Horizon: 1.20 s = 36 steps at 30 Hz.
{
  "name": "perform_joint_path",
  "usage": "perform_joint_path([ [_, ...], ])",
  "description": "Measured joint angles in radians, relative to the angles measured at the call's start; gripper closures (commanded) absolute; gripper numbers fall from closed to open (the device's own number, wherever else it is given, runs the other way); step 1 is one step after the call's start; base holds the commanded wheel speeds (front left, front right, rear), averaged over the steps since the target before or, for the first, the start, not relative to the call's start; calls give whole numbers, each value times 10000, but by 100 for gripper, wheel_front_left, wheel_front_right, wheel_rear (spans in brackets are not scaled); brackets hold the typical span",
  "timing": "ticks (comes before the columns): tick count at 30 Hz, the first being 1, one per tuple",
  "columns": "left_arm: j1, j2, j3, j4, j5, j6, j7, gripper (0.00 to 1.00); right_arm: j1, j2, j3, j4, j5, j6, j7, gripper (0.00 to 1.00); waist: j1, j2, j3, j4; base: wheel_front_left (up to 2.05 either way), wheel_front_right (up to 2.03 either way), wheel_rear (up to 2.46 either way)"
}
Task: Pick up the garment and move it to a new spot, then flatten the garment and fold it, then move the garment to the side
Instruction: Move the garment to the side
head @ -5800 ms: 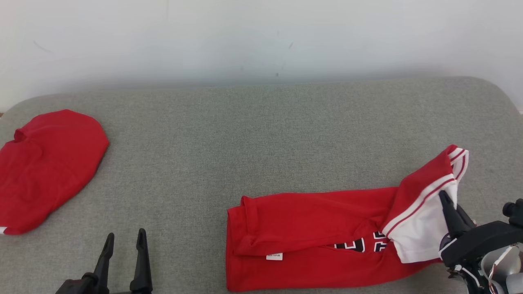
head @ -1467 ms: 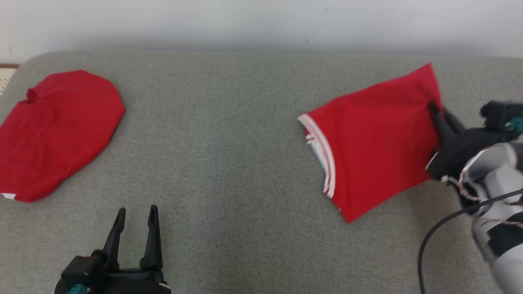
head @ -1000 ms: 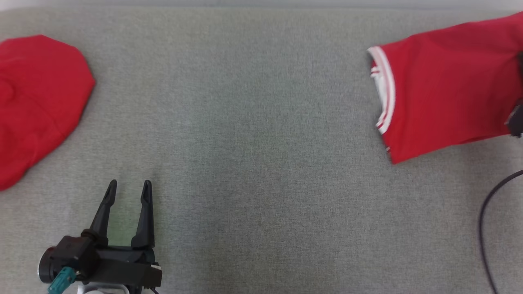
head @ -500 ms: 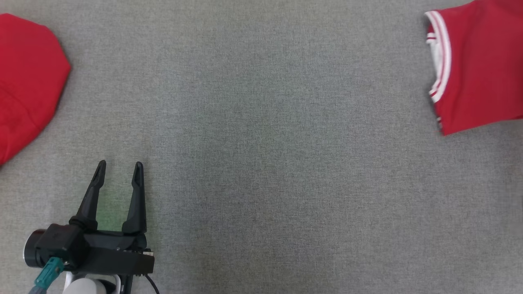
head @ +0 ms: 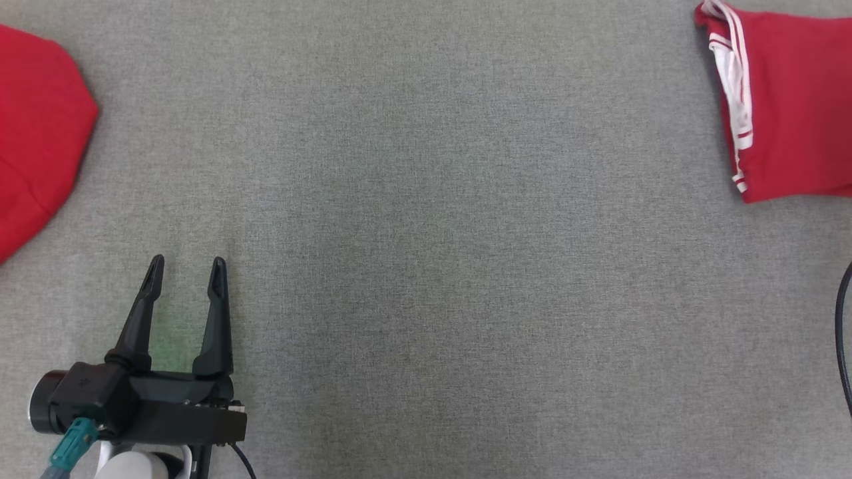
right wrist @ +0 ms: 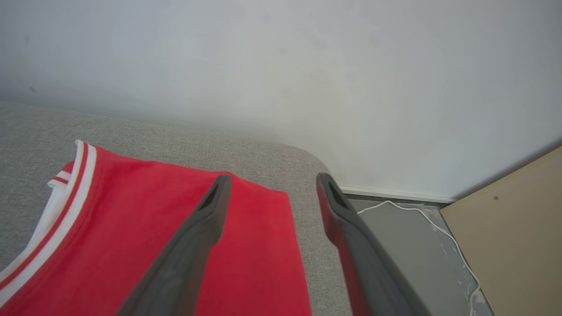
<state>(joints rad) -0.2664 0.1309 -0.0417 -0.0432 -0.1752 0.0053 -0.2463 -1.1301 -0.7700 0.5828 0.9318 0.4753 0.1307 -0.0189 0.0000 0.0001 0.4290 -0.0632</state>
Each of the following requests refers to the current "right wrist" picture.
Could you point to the red printed basketball jersey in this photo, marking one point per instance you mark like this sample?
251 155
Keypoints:
131 210

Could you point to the beige wooden cabinet panel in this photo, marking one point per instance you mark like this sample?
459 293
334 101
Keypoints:
513 245

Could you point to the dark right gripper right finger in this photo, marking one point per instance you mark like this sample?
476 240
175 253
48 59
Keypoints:
369 272

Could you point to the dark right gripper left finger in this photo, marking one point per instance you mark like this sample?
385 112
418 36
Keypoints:
184 263

